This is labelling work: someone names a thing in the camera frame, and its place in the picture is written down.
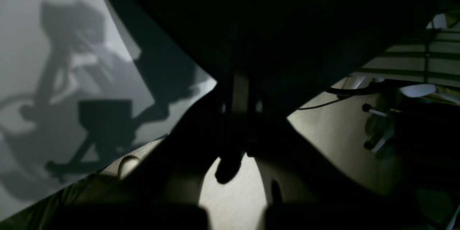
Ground black cable bundle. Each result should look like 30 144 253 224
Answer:
296 79 403 111

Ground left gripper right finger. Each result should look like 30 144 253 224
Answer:
240 77 424 230

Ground black t-shirt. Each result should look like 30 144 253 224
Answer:
109 0 459 116

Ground aluminium frame rails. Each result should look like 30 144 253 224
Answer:
354 28 460 88

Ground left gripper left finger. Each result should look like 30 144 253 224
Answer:
48 72 241 230

